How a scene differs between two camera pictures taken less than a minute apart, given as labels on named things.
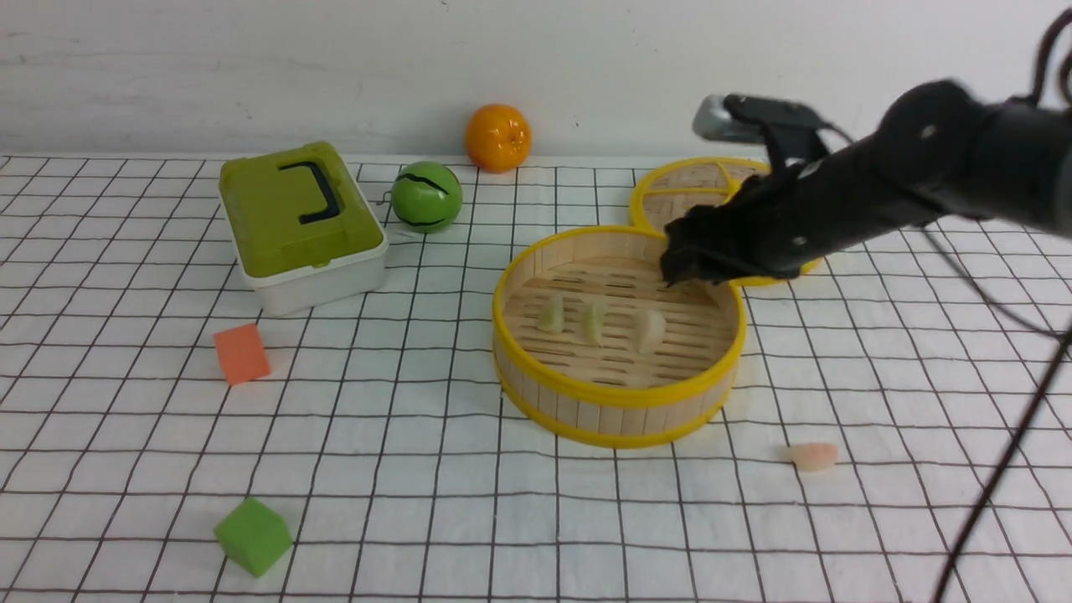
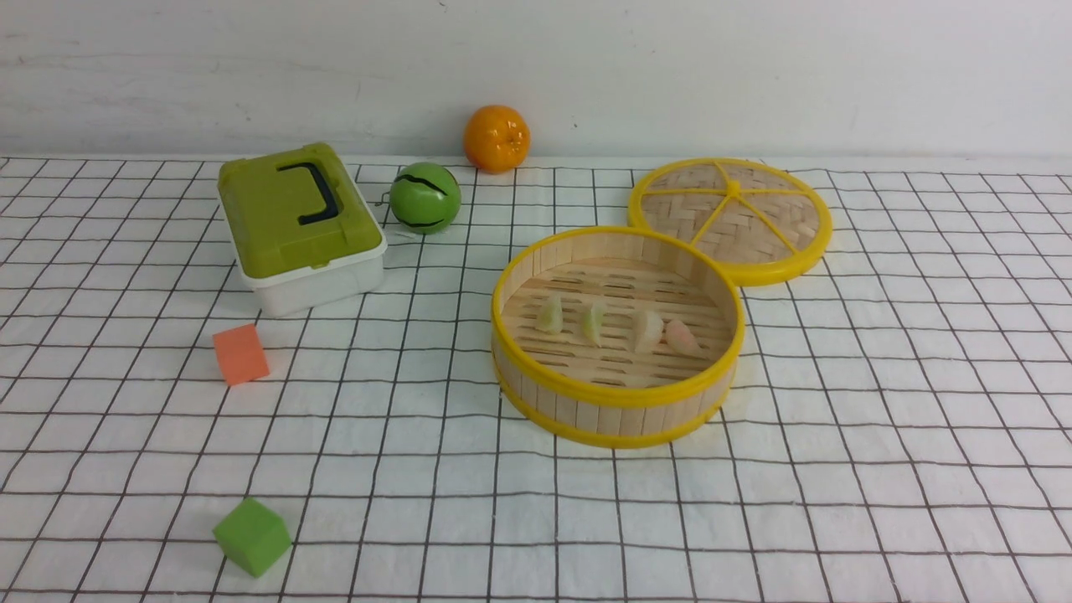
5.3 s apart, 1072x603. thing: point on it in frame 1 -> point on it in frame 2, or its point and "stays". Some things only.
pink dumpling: (814, 457) -> (681, 339)
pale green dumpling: (550, 316) stays
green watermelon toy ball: (426, 197) stays
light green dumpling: (595, 322) stays
